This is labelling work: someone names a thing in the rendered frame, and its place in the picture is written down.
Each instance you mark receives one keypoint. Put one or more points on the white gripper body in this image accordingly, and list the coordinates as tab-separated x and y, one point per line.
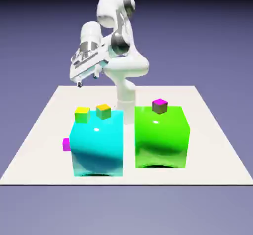
89	65

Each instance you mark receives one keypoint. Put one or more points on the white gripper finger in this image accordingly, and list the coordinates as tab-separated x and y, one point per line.
95	74
79	84

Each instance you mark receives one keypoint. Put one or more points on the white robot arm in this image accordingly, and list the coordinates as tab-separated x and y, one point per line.
126	64

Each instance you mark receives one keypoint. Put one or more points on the small yellow cube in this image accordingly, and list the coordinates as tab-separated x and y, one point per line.
82	114

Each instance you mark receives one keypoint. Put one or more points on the small orange cube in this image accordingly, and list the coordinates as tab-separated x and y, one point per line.
103	111

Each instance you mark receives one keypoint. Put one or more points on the small magenta cube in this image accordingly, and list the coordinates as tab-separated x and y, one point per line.
159	106
66	144

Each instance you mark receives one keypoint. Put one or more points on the large cyan box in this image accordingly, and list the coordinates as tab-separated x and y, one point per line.
96	144

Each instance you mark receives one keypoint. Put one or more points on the large green box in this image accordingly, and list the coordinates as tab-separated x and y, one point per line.
161	138

